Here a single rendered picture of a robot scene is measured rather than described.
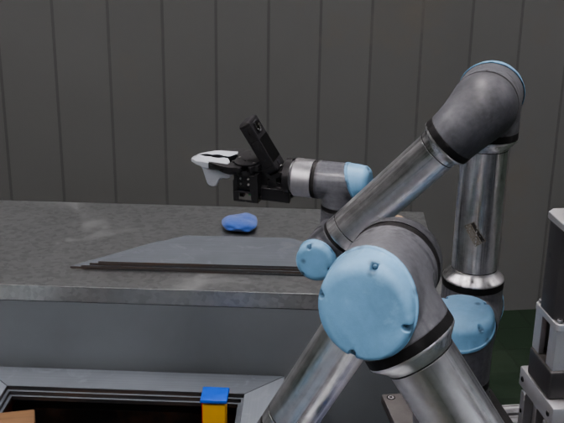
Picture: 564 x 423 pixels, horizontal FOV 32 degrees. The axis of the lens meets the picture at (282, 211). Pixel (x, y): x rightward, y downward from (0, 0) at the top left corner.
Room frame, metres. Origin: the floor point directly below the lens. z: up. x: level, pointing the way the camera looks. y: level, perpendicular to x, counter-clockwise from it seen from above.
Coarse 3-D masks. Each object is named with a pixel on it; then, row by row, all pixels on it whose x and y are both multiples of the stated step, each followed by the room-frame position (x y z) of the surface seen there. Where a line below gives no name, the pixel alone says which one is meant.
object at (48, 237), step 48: (0, 240) 2.41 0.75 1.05; (48, 240) 2.42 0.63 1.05; (96, 240) 2.42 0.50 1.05; (144, 240) 2.43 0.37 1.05; (0, 288) 2.13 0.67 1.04; (48, 288) 2.12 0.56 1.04; (96, 288) 2.12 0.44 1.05; (144, 288) 2.12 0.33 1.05; (192, 288) 2.12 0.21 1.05; (240, 288) 2.13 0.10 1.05; (288, 288) 2.13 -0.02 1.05
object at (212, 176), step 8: (192, 160) 1.86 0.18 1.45; (200, 160) 1.84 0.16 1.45; (208, 160) 1.83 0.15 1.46; (216, 160) 1.83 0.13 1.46; (224, 160) 1.83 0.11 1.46; (208, 168) 1.83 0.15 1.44; (208, 176) 1.84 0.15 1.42; (216, 176) 1.83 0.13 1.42; (224, 176) 1.83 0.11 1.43; (208, 184) 1.84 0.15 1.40; (216, 184) 1.84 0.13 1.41
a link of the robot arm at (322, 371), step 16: (416, 224) 1.11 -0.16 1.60; (432, 240) 1.10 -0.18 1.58; (320, 336) 1.17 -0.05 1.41; (304, 352) 1.19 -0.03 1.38; (320, 352) 1.16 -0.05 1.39; (336, 352) 1.15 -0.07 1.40; (304, 368) 1.17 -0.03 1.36; (320, 368) 1.16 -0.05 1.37; (336, 368) 1.15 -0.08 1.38; (352, 368) 1.16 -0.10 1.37; (288, 384) 1.19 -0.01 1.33; (304, 384) 1.17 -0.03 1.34; (320, 384) 1.16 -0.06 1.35; (336, 384) 1.16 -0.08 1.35; (272, 400) 1.21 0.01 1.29; (288, 400) 1.18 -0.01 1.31; (304, 400) 1.16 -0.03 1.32; (320, 400) 1.16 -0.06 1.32; (272, 416) 1.19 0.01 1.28; (288, 416) 1.17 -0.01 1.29; (304, 416) 1.17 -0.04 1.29; (320, 416) 1.18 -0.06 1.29
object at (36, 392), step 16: (0, 400) 1.95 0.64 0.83; (48, 400) 1.99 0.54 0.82; (64, 400) 1.99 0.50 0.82; (80, 400) 1.99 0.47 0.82; (96, 400) 1.98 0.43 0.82; (112, 400) 1.98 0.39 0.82; (128, 400) 1.98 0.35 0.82; (144, 400) 1.98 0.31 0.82; (160, 400) 1.98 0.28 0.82; (176, 400) 1.98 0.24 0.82; (192, 400) 1.98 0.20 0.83; (240, 400) 1.98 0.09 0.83; (240, 416) 1.90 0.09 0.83
